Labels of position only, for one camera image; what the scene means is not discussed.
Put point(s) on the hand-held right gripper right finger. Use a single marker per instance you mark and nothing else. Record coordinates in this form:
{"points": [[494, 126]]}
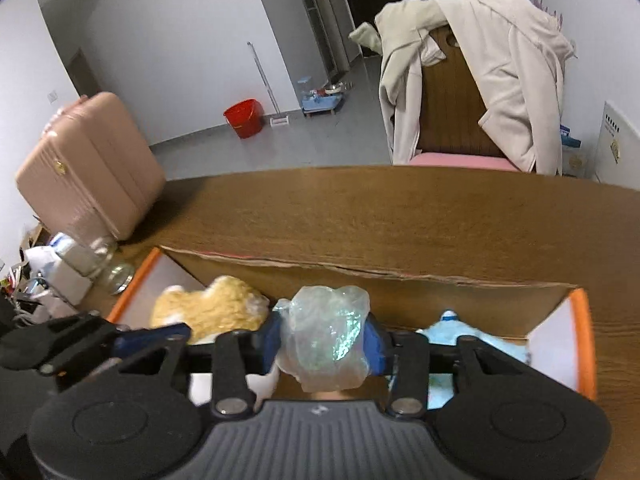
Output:
{"points": [[374, 347]]}

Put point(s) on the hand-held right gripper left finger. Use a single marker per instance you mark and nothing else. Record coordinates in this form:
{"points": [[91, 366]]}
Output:
{"points": [[270, 345]]}

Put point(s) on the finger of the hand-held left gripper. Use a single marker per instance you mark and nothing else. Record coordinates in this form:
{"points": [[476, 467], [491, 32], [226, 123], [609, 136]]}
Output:
{"points": [[150, 340]]}

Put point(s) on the orange cardboard box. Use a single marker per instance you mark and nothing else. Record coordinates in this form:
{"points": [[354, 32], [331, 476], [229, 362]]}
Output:
{"points": [[400, 305]]}

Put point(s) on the clear plastic bundle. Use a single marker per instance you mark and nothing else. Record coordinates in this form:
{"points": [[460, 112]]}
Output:
{"points": [[322, 335]]}

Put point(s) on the yellow plush toy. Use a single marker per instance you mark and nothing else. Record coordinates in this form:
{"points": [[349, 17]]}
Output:
{"points": [[220, 305]]}

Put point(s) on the glass jar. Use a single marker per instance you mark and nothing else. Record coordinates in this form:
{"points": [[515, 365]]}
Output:
{"points": [[107, 260]]}

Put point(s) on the light blue plush toy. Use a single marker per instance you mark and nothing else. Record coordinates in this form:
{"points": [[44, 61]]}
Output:
{"points": [[495, 347]]}

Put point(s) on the pink suitcase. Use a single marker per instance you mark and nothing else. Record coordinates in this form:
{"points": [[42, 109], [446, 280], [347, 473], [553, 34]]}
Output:
{"points": [[85, 175]]}

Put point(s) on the pink seat cushion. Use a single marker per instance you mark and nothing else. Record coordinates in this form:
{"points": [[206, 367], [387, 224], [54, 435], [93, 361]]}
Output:
{"points": [[460, 160]]}

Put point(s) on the red bucket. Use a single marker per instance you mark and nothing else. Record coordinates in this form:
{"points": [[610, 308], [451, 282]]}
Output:
{"points": [[244, 117]]}

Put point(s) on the blue pet bowl stand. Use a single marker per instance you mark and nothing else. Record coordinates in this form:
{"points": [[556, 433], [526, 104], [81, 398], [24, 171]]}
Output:
{"points": [[322, 102]]}

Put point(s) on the wooden chair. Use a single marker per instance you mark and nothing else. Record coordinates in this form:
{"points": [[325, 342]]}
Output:
{"points": [[450, 110]]}

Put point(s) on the white mop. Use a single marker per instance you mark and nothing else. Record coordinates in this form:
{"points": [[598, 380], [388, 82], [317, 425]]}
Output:
{"points": [[265, 85]]}

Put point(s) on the beige jacket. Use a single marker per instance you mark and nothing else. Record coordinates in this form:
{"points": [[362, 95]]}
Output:
{"points": [[395, 60]]}

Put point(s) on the cream hooded coat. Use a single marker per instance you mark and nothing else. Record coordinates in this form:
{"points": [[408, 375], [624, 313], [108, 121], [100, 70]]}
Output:
{"points": [[525, 70]]}

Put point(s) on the metal shelf rack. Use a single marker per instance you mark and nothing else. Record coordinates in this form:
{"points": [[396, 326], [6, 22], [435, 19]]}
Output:
{"points": [[320, 25]]}

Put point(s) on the purple wall decal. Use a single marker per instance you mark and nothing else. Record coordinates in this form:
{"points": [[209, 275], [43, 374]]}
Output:
{"points": [[547, 7]]}

